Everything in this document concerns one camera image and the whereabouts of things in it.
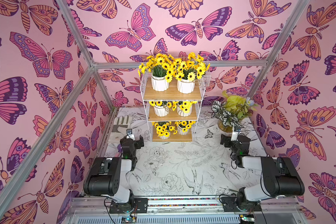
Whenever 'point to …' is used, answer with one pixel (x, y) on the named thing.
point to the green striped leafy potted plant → (232, 112)
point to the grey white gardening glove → (119, 129)
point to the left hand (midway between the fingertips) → (134, 134)
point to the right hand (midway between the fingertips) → (230, 134)
